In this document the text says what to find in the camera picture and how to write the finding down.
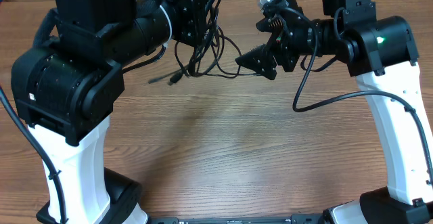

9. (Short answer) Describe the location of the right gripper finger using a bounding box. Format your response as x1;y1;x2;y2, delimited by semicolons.
256;14;288;34
235;44;277;80

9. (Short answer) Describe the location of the black usb cable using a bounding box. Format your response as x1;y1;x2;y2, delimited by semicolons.
147;0;263;86

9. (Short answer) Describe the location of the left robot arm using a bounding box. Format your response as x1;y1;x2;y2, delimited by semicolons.
11;0;220;223

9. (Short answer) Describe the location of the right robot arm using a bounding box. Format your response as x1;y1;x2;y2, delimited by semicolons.
236;0;432;223

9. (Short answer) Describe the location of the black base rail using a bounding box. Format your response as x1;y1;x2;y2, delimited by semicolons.
148;214;326;224

